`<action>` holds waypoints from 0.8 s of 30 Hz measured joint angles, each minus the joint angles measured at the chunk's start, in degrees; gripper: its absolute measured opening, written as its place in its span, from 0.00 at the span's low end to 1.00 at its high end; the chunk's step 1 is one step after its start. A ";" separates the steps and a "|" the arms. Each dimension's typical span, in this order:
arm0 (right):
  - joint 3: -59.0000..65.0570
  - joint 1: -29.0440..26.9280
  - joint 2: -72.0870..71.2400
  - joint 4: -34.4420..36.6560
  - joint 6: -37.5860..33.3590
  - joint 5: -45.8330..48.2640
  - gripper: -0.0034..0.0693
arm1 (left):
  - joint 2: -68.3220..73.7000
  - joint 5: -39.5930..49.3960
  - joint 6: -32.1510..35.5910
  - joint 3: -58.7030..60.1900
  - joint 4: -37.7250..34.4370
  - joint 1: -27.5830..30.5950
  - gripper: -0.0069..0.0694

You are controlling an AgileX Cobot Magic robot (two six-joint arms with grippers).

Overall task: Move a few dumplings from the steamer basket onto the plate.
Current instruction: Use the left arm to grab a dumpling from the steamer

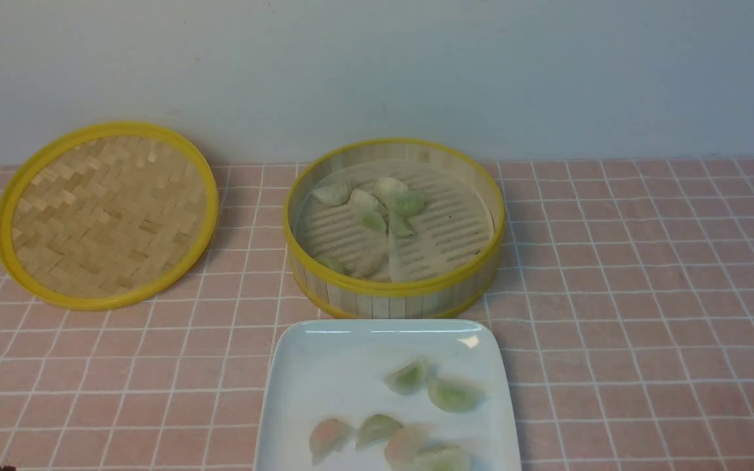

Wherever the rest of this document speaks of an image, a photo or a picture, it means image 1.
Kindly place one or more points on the green dumpling steamer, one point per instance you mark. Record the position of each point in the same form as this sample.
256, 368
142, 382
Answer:
399, 226
408, 203
373, 220

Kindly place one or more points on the pinkish dumpling steamer front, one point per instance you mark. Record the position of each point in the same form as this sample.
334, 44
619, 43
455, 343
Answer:
370, 261

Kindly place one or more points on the white dumpling steamer top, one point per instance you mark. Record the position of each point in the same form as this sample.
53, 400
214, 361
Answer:
387, 189

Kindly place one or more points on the green dumpling plate upper-right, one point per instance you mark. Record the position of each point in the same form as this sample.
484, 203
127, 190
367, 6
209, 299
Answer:
454, 396

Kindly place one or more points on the green dumpling plate bottom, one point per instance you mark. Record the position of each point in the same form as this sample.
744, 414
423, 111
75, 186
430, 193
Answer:
441, 458

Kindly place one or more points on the pale dumpling steamer top-left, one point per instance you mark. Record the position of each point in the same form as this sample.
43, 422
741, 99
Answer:
333, 195

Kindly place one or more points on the pink dumpling plate lower-left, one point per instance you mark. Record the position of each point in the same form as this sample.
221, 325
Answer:
329, 436

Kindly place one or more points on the pink dumpling plate lower-right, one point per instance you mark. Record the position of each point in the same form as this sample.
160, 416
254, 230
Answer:
404, 445

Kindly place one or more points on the yellow-rimmed bamboo steamer basket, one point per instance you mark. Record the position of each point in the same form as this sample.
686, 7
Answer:
444, 296

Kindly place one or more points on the yellow-rimmed woven bamboo lid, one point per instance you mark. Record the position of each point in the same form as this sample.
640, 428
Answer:
107, 216

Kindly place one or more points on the white dumpling steamer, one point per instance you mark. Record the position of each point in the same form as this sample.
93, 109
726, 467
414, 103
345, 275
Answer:
387, 189
362, 201

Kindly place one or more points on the white square ceramic plate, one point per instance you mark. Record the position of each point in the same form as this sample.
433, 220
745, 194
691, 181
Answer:
337, 368

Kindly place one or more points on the green dumpling plate upper-left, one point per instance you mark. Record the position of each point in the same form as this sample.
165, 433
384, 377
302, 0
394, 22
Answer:
409, 379

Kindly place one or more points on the green dumpling plate lower-middle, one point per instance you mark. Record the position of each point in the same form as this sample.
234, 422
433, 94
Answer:
376, 428

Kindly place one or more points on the white dumpling steamer centre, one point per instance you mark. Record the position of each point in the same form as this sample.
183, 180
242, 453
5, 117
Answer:
362, 201

